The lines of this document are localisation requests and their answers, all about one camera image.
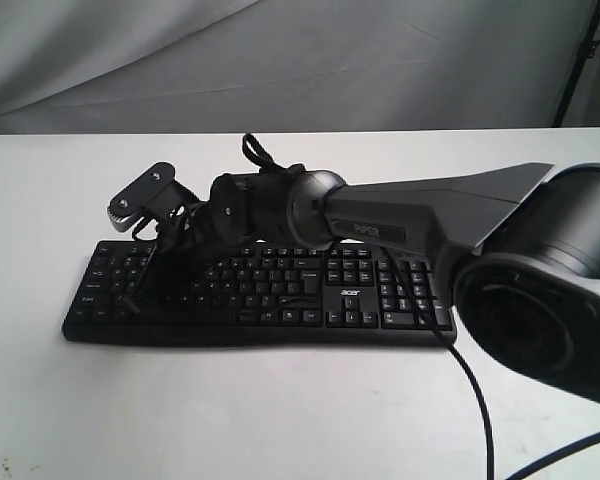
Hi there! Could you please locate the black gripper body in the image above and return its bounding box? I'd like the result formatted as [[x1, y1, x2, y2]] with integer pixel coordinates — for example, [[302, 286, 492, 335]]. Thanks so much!
[[154, 202, 215, 295]]

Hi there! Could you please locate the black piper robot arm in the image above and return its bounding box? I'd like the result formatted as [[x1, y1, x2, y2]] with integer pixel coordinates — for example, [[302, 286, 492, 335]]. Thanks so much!
[[107, 162, 600, 403]]

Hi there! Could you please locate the black acer keyboard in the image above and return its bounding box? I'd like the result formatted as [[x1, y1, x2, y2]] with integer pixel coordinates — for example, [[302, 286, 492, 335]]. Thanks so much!
[[62, 241, 457, 348]]

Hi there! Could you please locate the grey backdrop cloth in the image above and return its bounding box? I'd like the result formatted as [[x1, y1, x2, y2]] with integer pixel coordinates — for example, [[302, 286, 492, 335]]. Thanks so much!
[[0, 1, 594, 134]]

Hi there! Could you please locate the black stand pole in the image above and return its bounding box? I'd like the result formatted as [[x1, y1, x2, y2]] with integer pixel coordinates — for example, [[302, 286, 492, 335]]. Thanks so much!
[[552, 1, 600, 128]]

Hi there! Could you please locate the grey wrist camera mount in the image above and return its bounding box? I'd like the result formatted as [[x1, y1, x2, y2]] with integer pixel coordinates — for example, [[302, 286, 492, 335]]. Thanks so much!
[[107, 162, 199, 233]]

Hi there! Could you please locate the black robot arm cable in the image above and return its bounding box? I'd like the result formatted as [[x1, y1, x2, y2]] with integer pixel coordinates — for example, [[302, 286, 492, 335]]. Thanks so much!
[[377, 239, 600, 480]]

